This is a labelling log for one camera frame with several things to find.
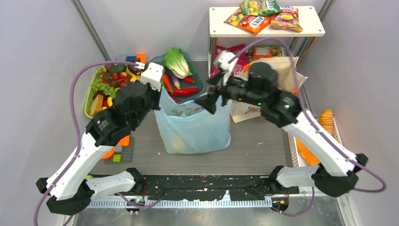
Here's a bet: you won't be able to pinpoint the beige canvas tote bag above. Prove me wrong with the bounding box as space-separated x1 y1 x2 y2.
230 56 309 124

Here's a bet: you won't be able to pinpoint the light blue plastic bag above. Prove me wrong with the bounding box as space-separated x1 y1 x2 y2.
154 89 232 154

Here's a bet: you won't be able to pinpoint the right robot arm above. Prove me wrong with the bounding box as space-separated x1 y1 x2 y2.
195 62 368 197

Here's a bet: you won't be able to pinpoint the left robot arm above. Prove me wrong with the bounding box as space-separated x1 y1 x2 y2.
36 81 161 216

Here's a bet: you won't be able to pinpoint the teal vegetable tray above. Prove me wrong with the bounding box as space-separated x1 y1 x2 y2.
150 51 206 104

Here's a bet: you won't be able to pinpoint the pink Real snack bag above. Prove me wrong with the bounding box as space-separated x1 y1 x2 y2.
215 44 247 77

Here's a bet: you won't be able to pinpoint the orange green snack bag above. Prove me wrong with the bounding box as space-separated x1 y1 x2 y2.
252 46 288 60

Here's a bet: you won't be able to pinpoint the dark purple fruit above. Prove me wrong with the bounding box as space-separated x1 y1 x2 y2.
128 58 142 75

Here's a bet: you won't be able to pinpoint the avocado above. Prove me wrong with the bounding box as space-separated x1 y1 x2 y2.
109 64 127 75

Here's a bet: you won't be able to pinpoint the green grapes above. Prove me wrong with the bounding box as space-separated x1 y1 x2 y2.
91 79 116 98

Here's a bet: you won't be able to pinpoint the red chili pepper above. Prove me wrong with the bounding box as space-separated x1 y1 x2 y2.
161 74 173 92

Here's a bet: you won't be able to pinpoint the purple eggplant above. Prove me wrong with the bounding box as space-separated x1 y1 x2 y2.
168 72 181 89

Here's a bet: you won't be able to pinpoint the orange toy piece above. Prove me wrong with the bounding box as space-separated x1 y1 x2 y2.
101 136 130 160

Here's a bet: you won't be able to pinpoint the green fruit tray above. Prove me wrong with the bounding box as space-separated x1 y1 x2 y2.
84 64 144 119

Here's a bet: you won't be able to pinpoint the grey lego baseplate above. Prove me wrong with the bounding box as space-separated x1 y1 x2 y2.
103 137 134 164

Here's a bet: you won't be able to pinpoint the green lettuce head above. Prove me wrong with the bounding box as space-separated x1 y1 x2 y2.
162 47 192 79

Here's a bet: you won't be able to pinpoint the orange Fox's snack bag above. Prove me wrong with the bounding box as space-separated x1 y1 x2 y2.
224 8 271 36

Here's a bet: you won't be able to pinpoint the yellow orange snack bag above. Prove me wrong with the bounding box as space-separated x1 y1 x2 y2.
270 5 303 32

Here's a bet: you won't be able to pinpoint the stack of round crackers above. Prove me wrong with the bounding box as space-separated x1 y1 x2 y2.
319 109 334 135

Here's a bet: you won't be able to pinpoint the white two-tier shelf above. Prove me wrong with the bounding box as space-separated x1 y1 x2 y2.
208 6 325 74

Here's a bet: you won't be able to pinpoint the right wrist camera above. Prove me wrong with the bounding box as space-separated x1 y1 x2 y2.
213 50 238 86

